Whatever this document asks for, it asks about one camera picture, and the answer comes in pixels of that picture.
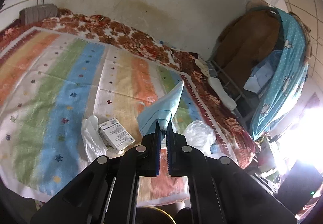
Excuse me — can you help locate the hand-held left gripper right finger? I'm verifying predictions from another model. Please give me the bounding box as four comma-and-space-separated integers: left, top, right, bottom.
166, 120, 296, 224

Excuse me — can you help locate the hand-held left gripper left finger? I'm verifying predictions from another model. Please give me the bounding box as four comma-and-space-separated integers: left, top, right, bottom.
30, 121, 162, 224

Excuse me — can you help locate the clear plastic bag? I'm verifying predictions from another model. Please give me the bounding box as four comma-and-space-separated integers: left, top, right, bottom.
183, 121, 217, 154

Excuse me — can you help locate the blue face mask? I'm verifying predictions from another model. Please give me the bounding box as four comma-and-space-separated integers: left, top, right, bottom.
137, 80, 185, 137

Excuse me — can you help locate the white medicine box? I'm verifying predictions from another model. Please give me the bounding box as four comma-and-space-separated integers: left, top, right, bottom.
98, 118, 136, 154

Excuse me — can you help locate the dark bin with gold rim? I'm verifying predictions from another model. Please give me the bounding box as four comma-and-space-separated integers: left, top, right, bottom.
136, 205, 177, 224

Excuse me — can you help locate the white plastic bag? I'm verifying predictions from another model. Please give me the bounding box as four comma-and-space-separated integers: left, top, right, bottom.
81, 115, 108, 163

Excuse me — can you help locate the white sock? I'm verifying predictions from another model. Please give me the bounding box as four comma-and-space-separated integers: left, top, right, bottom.
208, 76, 238, 110

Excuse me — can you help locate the grey metal rack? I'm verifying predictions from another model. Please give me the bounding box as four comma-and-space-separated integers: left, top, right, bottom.
209, 60, 256, 119

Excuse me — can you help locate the brown floral blanket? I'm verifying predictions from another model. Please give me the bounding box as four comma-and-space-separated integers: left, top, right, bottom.
0, 8, 260, 204

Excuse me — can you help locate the striped colourful mat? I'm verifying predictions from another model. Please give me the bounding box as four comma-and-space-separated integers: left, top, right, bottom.
0, 26, 253, 202

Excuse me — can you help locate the light blue cloth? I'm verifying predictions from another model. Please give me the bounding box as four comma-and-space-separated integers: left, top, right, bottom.
243, 50, 278, 94

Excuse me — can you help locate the black box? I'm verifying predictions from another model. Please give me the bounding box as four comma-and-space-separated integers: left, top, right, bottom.
276, 160, 323, 216

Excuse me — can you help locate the blue dotted printed cloth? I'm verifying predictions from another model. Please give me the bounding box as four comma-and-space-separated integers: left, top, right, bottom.
249, 7, 310, 140

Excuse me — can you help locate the brown hanging coat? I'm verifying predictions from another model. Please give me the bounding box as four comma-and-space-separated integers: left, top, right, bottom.
216, 8, 281, 88

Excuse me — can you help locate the grey folded cloth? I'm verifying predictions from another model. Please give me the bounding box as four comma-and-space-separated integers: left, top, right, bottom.
20, 3, 58, 24

